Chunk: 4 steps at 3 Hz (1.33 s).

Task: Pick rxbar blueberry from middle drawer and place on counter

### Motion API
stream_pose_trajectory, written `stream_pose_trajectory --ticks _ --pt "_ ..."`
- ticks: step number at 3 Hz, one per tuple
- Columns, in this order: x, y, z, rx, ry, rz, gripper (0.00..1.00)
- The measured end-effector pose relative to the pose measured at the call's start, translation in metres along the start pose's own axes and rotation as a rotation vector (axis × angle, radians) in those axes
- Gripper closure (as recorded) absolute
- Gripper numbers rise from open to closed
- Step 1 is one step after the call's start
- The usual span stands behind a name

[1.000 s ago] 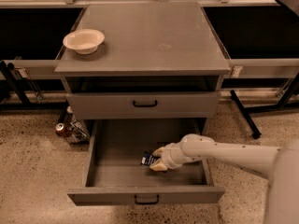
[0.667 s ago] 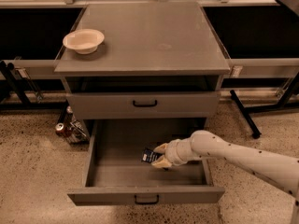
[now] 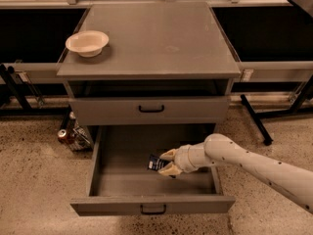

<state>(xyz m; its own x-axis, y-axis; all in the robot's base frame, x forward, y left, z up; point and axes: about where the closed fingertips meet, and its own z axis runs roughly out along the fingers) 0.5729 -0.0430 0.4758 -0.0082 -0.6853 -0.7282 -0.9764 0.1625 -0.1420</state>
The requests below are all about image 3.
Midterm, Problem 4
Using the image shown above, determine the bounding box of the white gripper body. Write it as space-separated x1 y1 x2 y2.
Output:
174 143 210 173

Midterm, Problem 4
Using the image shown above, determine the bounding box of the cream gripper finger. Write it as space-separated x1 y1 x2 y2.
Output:
159 149 177 162
157 163 183 176

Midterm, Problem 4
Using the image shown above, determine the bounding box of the dark blue snack bar wrapper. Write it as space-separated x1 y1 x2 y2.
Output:
148 155 169 171

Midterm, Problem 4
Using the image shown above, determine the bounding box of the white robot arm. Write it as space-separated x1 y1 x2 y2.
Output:
157 133 313 213

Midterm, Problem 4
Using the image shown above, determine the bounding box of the open grey drawer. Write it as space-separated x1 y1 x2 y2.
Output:
70 124 235 216

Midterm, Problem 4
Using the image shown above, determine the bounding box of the closed grey drawer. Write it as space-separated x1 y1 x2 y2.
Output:
69 96 230 125

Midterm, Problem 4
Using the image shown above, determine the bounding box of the grey drawer cabinet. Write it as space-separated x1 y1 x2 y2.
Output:
58 2 240 141

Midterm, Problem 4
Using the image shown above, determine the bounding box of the black table leg right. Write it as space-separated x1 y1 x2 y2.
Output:
241 94 273 146

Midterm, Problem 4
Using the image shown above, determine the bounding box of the dark bottle on floor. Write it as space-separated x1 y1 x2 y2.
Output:
67 112 76 132

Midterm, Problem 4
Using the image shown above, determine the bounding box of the red soda can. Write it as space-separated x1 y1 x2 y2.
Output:
58 129 67 143

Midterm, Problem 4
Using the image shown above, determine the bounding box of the white bowl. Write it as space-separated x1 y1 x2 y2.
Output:
66 30 110 58

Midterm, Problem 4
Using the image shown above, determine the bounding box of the black stand left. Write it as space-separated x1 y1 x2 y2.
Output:
0 64 31 111

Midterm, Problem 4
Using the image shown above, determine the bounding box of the black lower drawer handle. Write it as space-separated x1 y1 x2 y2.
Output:
140 204 167 215

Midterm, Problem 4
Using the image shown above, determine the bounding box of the black drawer handle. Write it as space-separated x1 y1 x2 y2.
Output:
138 105 165 114
140 204 167 215

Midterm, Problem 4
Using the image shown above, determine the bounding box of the black upper drawer handle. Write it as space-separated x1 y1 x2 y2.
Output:
138 105 165 114

